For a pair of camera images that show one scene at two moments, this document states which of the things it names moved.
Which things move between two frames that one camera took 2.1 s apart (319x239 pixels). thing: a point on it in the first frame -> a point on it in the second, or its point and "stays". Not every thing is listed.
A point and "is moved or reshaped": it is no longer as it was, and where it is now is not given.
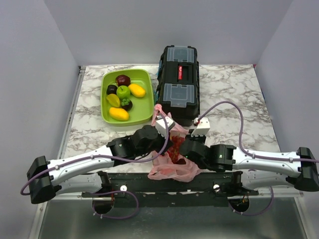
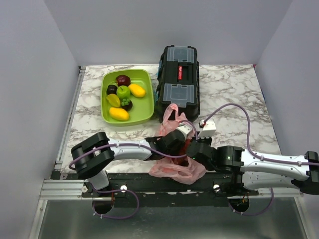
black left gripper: (163, 139) -> (179, 150)
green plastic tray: (142, 111) stays
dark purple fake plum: (111, 89) stays
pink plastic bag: (164, 167) is moved or reshaped
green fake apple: (123, 92) stays
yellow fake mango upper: (136, 90) stays
